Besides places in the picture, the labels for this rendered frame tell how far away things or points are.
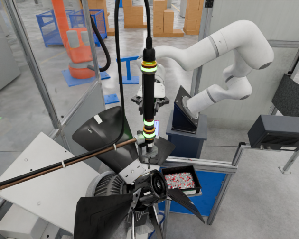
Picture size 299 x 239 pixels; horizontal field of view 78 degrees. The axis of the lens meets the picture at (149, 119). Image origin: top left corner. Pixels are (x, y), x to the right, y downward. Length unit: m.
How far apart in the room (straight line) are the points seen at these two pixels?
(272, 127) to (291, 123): 0.11
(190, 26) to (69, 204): 8.41
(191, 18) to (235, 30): 7.95
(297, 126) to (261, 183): 1.42
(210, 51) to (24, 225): 1.08
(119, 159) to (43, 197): 0.28
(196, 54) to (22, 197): 0.78
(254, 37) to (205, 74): 1.72
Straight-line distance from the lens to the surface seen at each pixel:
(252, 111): 2.97
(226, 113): 2.89
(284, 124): 1.20
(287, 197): 2.59
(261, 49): 0.89
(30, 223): 1.10
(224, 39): 0.79
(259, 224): 2.26
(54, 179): 0.81
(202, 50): 0.78
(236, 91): 1.25
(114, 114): 0.74
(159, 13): 8.09
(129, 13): 9.79
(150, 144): 0.70
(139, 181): 0.74
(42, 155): 0.82
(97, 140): 0.71
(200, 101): 1.33
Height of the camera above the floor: 1.85
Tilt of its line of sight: 37 degrees down
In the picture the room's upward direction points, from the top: straight up
